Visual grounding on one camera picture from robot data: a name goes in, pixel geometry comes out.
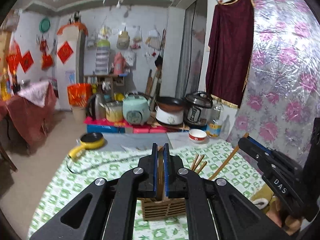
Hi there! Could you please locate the wooden chopstick bundle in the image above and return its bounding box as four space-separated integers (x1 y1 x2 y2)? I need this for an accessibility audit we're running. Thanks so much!
193 154 204 171
156 146 164 201
190 154 199 171
196 161 207 174
204 132 252 184

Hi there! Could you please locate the green patterned tablecloth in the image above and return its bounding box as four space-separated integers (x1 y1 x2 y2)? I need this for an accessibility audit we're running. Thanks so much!
27 139 267 240

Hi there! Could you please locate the floral foil wall cover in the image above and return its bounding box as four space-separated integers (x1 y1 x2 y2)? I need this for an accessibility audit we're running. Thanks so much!
228 0 319 165

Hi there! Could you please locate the clear plastic oil bottle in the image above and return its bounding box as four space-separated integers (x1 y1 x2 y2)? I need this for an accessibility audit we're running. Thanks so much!
206 101 225 138

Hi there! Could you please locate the dark red curtain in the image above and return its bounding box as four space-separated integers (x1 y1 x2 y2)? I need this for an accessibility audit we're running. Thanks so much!
206 0 254 108

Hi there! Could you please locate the wooden chopstick holder box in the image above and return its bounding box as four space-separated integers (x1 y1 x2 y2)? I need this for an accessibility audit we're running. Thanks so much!
140 145 187 222

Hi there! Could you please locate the yellow cooking pot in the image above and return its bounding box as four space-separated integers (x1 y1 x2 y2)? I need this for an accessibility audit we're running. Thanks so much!
100 101 124 122

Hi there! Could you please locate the red gift bag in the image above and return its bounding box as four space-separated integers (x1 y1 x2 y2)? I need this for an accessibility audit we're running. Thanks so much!
67 83 92 107

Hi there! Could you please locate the yellow cooking oil jug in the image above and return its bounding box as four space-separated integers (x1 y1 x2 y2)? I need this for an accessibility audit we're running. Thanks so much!
1 68 11 101

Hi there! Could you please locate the steel electric kettle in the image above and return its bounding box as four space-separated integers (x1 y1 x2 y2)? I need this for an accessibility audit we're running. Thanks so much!
85 93 105 120

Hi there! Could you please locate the mint green rice cooker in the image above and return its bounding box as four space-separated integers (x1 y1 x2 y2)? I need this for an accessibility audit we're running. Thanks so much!
123 92 152 125

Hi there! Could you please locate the red covered side table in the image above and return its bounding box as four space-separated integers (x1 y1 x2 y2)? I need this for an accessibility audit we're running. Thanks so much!
1 80 56 147

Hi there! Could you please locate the yellow electric frying pan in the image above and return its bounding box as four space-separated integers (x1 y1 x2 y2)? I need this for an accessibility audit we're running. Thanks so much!
67 132 105 160

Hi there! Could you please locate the stacked plastic drawer tower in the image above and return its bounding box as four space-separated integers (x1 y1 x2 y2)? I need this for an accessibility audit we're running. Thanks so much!
95 40 111 75

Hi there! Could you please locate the black silver pressure cooker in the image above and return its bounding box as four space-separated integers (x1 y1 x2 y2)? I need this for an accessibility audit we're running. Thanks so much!
184 91 213 127

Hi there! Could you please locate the black power cable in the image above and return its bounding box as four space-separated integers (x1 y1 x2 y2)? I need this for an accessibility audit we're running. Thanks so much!
65 152 153 174

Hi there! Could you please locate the red white bowl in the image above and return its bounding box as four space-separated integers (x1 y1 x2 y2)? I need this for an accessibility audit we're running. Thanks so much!
189 129 207 144

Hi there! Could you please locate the pink thermos jug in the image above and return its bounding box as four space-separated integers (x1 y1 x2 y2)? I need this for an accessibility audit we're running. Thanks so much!
113 52 126 75

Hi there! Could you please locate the white refrigerator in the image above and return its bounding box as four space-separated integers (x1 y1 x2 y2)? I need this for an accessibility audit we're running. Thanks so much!
55 22 88 111

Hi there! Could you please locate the white cooker with brown pan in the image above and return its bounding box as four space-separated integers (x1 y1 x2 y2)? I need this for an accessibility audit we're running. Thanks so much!
155 96 186 126

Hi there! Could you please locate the yellow fleece glove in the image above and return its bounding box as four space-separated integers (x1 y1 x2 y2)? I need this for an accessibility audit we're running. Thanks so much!
250 184 281 214

